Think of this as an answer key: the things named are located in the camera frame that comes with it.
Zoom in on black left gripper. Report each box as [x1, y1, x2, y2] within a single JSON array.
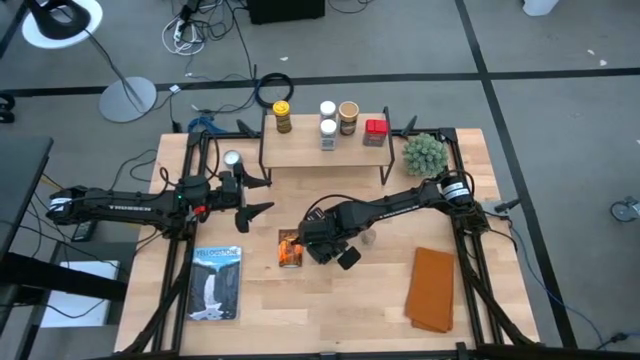
[[233, 162, 276, 234]]

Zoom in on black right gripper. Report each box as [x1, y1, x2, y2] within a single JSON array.
[[298, 222, 362, 272]]

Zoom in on orange taco seasoning mix packet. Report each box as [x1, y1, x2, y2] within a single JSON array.
[[277, 228, 305, 269]]

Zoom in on tan lid spice jar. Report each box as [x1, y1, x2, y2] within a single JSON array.
[[337, 100, 361, 137]]

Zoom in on smoked paprika tin red lid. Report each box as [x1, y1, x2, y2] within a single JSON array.
[[362, 118, 390, 149]]

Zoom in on round silver tin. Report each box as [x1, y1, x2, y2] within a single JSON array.
[[222, 149, 244, 170]]

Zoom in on yellow lid spice jar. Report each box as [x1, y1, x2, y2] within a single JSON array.
[[272, 100, 294, 135]]

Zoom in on Yellowstone waterfall book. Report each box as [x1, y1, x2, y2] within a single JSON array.
[[185, 245, 243, 322]]

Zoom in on orange folded cloth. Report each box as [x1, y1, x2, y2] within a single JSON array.
[[403, 246, 457, 335]]

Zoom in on green potted succulent plant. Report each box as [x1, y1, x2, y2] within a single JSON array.
[[401, 132, 450, 178]]

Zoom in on black floor lamp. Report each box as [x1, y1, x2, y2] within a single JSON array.
[[20, 0, 158, 124]]

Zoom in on black power adapter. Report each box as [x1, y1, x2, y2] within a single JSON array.
[[70, 219, 100, 244]]

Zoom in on black floor cabinet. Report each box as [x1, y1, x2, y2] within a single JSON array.
[[246, 0, 326, 26]]

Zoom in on white floor box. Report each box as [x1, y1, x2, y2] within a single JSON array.
[[39, 259, 121, 329]]

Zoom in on black side desk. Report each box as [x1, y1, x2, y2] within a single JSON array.
[[0, 135, 129, 360]]

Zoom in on black chair wheels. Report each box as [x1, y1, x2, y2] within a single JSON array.
[[0, 93, 16, 125]]

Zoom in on grey caster wheel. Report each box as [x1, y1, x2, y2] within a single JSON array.
[[608, 195, 640, 223]]

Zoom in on black floor plug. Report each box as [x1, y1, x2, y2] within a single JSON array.
[[594, 331, 630, 351]]

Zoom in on white floor object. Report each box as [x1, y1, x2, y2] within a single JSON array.
[[521, 0, 560, 17]]

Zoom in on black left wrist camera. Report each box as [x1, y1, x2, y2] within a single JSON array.
[[217, 171, 240, 209]]

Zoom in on wooden shelf black metal frame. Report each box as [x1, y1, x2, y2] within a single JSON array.
[[257, 105, 396, 187]]

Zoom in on blue cable bundle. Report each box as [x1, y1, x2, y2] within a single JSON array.
[[187, 115, 227, 135]]

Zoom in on black coiled cable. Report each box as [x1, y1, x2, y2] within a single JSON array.
[[254, 72, 295, 109]]

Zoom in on white power strip cables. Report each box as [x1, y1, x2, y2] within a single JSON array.
[[160, 13, 207, 57]]

